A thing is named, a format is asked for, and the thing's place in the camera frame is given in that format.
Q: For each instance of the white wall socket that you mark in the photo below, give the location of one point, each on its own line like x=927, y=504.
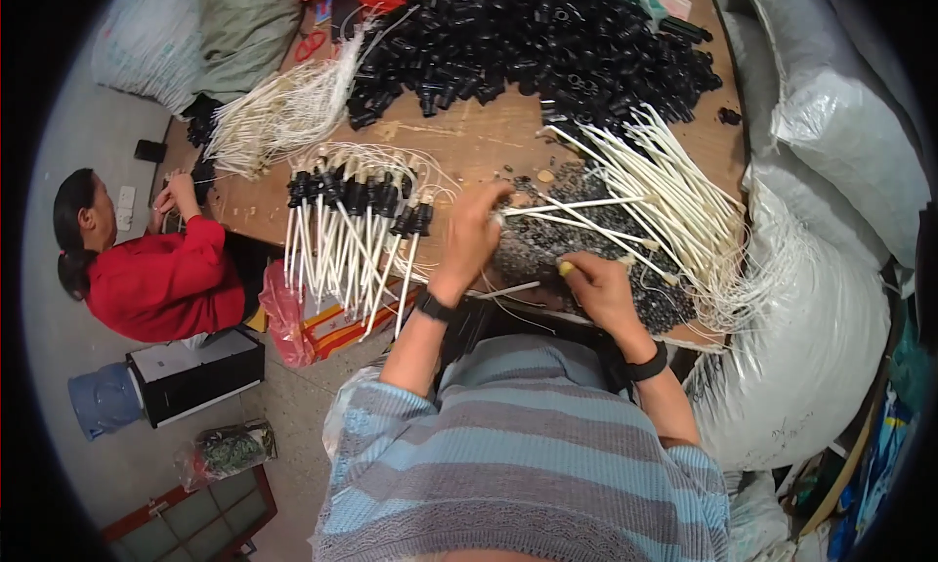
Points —
x=126, y=204

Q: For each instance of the person's right fingers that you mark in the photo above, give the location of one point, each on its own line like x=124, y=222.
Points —
x=582, y=267

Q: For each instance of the pile of small black bits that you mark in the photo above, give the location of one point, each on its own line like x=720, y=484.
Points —
x=542, y=239

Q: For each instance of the white printed sack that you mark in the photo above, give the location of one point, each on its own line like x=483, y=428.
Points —
x=150, y=41

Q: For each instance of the red scissors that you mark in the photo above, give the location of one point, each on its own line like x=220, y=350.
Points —
x=311, y=45

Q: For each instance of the row of black-capped white tubes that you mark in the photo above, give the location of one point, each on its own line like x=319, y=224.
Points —
x=352, y=225

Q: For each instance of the single white tube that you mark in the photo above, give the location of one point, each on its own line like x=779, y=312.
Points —
x=579, y=204

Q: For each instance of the large white plastic sack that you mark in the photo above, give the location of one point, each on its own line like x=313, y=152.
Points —
x=799, y=342

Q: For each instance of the lone black cap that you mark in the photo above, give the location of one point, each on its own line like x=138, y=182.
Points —
x=730, y=115

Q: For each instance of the orange printed carton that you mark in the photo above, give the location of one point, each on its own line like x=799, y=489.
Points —
x=352, y=326

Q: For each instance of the blue water bottle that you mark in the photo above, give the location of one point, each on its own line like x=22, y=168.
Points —
x=104, y=401

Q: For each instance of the heap of colourful clutter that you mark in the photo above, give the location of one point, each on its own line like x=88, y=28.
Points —
x=857, y=474

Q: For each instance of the person's right hand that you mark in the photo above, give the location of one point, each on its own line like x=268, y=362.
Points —
x=608, y=294

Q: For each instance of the short white tube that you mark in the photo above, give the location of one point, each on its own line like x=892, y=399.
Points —
x=509, y=291

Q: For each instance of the heap of black caps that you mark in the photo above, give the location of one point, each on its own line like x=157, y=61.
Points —
x=542, y=41

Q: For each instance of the white woven sack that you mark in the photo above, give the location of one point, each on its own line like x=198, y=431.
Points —
x=843, y=115

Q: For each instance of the black wrist band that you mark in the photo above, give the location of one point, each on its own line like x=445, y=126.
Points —
x=648, y=364
x=434, y=307

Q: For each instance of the black and white box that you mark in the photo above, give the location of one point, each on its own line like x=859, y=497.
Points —
x=194, y=375

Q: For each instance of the black phone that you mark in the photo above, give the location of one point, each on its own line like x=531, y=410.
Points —
x=150, y=150

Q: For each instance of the clear bag of green stuff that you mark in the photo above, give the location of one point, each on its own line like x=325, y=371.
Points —
x=227, y=450

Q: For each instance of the person's body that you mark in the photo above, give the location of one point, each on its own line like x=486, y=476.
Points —
x=513, y=452

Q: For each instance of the red framed glass door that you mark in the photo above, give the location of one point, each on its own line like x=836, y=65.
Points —
x=194, y=522

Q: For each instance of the person's left hand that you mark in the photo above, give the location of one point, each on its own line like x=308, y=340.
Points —
x=469, y=239

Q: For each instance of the green sack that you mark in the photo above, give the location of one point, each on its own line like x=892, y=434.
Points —
x=245, y=34

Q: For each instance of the person's left fingers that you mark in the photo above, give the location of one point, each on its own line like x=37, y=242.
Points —
x=495, y=199

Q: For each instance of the red plastic bag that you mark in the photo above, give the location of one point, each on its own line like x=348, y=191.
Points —
x=286, y=316

